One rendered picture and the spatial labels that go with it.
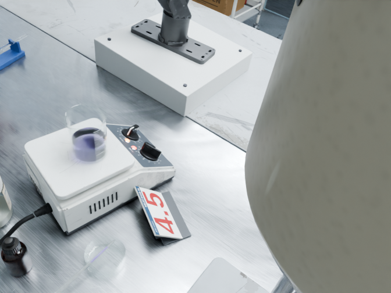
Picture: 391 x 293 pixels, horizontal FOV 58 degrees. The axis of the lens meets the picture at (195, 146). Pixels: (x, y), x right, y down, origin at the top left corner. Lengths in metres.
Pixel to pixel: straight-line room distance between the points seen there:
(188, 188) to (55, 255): 0.23
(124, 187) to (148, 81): 0.30
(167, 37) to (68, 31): 0.30
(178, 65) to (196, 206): 0.34
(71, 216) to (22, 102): 0.34
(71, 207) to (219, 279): 0.22
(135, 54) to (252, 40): 0.40
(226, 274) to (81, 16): 0.82
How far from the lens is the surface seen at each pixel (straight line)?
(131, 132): 0.59
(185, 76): 0.75
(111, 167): 0.51
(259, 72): 0.93
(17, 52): 0.92
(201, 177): 0.62
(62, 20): 1.07
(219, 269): 0.52
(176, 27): 0.81
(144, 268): 0.52
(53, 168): 0.52
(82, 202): 0.50
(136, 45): 0.83
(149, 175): 0.55
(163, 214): 0.55
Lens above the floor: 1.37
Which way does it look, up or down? 44 degrees down
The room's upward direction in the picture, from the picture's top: 10 degrees clockwise
